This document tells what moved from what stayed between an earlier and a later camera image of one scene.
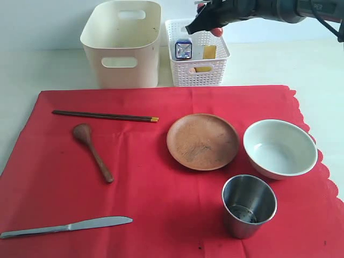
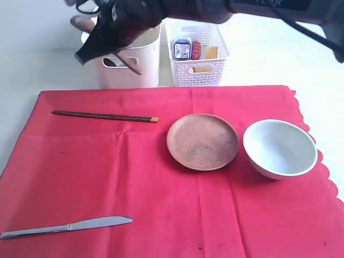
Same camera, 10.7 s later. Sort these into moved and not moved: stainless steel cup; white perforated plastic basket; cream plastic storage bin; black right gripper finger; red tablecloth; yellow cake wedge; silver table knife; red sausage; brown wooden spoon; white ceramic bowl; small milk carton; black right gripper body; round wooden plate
Moved: black right gripper body; brown wooden spoon; stainless steel cup; red sausage; black right gripper finger
Not moved: cream plastic storage bin; silver table knife; white ceramic bowl; round wooden plate; yellow cake wedge; white perforated plastic basket; red tablecloth; small milk carton
